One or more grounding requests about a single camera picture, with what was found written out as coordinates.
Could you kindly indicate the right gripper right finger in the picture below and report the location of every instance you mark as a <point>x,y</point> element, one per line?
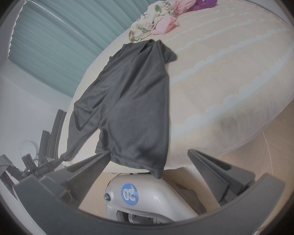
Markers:
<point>215,175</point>

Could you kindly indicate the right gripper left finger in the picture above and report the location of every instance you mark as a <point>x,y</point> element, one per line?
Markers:
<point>85,177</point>

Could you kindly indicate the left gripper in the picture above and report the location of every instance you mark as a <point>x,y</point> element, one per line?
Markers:
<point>47,166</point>

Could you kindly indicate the black T-shirt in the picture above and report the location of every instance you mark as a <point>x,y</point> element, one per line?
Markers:
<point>137,106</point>

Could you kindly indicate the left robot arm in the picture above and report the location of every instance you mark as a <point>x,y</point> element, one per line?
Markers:
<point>29,165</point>

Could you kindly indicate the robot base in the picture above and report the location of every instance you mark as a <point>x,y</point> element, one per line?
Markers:
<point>156,199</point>

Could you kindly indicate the bed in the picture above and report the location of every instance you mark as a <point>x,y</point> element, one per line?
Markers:
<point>223,70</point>

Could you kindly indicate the blue-green curtain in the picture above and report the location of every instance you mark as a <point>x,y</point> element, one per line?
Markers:
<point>100,13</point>
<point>51,57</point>

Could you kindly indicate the white printed pyjama top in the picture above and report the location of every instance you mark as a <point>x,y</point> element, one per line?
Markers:
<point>147,21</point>

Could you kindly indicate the purple garment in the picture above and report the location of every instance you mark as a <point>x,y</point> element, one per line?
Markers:
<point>203,5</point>

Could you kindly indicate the pink garment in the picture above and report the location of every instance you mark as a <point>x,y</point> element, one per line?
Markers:
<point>183,4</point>

